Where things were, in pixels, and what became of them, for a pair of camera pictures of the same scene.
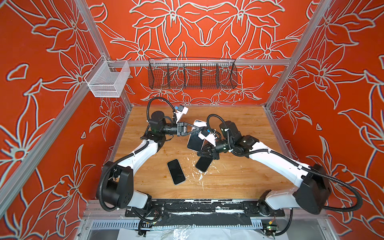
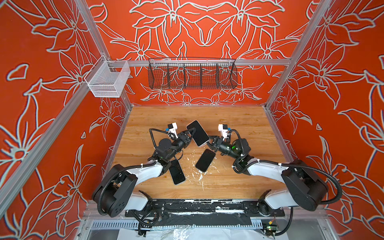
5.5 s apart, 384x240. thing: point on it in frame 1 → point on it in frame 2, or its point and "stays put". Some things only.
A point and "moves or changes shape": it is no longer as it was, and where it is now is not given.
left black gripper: [181, 129] → [184, 140]
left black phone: [176, 172] stays put
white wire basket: [107, 79] stays put
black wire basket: [192, 73] stays put
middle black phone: [203, 163] stays put
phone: [195, 142] moves or changes shape
